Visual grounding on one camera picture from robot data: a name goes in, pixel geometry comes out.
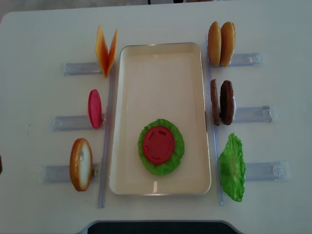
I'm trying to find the upright green lettuce leaf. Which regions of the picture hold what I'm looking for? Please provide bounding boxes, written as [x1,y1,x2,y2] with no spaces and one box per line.
[219,133,246,202]

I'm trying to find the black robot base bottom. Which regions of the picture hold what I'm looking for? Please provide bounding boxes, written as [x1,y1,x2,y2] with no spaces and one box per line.
[81,221,239,234]

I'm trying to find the red tomato slice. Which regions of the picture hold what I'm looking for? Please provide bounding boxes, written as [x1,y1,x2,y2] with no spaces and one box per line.
[142,125,175,165]
[88,89,102,129]

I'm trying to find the clear holder rail lettuce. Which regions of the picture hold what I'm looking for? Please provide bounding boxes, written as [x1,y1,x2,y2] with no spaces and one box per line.
[246,160,291,181]

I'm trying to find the cream rectangular tray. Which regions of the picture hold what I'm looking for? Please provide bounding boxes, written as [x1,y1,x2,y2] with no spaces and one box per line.
[109,42,211,195]

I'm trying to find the clear holder rail buns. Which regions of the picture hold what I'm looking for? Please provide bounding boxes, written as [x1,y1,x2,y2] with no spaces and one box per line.
[209,52,264,68]

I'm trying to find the right golden bun slice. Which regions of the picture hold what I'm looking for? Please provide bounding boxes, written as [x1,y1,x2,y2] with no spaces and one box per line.
[219,21,236,67]

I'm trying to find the left golden bun slice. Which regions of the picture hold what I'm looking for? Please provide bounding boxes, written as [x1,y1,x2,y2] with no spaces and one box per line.
[207,21,221,66]

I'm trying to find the long clear right rail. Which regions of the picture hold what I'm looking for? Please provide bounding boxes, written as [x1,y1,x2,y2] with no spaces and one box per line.
[205,34,224,206]

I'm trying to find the light brown meat patty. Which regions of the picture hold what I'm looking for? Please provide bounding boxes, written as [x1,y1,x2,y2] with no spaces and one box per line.
[210,79,220,126]

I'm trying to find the golden bun slice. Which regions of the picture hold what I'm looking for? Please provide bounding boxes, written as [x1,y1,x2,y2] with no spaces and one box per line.
[219,21,236,67]
[207,21,221,66]

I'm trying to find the clear holder rail patties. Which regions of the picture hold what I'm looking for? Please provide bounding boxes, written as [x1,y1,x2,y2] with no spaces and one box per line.
[233,105,278,123]

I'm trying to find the clear holder rail cheese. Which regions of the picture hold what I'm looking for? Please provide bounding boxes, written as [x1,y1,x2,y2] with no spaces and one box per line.
[63,62,102,76]

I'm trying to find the green lettuce leaf on tray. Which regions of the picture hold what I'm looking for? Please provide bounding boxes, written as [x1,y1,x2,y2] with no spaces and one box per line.
[137,118,185,176]

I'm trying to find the upright white bread slice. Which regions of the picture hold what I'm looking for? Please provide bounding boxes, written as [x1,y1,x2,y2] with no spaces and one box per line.
[69,138,93,192]

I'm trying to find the clear holder rail tomato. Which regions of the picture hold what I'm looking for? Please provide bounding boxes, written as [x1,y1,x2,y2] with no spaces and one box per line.
[51,116,94,132]

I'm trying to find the clear holder rail bread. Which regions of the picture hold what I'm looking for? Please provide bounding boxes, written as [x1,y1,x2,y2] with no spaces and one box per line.
[39,163,100,183]

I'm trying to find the dark brown meat patty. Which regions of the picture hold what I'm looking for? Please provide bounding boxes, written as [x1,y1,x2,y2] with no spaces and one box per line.
[220,80,234,125]

